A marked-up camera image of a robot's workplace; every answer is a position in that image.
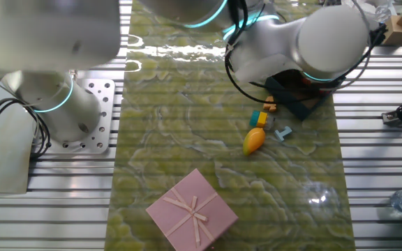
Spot yellow toy mango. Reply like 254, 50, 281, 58
242, 127, 267, 157

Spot yellow teal clear brick stack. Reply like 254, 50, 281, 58
248, 110, 276, 130

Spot tan wooden number four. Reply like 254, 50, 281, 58
262, 96, 278, 114

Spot light blue number one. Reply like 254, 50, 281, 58
274, 125, 293, 142

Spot dark blue gift box base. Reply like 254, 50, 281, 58
264, 68, 344, 121

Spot pink ribboned gift box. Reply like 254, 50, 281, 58
145, 168, 239, 251

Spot green marble pattern mat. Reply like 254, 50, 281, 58
103, 0, 356, 251

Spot silver robot mounting plate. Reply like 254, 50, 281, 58
33, 78, 117, 155

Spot wooden block puzzle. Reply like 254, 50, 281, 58
382, 10, 402, 46

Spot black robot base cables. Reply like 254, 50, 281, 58
0, 97, 52, 162

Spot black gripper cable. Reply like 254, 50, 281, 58
223, 0, 389, 105

